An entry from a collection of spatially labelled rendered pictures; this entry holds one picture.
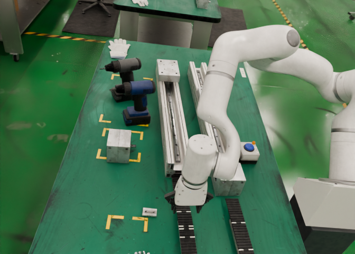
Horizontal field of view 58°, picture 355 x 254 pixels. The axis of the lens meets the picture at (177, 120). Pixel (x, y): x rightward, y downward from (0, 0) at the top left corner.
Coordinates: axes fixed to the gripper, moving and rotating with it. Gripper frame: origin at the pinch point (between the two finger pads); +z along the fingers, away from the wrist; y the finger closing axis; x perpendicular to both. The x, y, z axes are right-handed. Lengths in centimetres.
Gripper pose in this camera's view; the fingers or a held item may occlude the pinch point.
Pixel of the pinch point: (186, 208)
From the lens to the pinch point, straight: 115.3
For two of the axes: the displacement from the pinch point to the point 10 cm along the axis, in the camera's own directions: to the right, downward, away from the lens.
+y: 9.9, 0.4, 1.7
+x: -1.0, -6.5, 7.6
